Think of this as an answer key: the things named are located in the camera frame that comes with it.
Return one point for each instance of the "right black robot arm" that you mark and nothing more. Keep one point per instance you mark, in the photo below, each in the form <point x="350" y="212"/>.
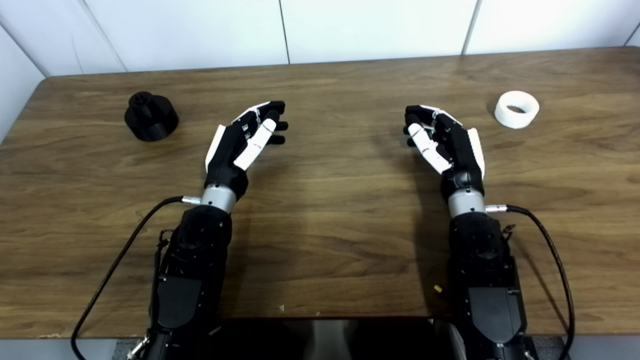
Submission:
<point x="485" y="270"/>

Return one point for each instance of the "glossy black robot torso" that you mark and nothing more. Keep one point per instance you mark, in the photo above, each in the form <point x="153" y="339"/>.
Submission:
<point x="330" y="340"/>

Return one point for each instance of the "round black part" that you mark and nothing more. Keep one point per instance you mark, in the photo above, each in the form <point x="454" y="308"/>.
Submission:
<point x="155" y="122"/>

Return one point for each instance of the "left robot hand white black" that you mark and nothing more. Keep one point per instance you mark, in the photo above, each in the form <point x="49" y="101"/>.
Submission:
<point x="227" y="150"/>

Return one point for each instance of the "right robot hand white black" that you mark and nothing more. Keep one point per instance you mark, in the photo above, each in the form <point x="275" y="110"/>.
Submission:
<point x="460" y="150"/>

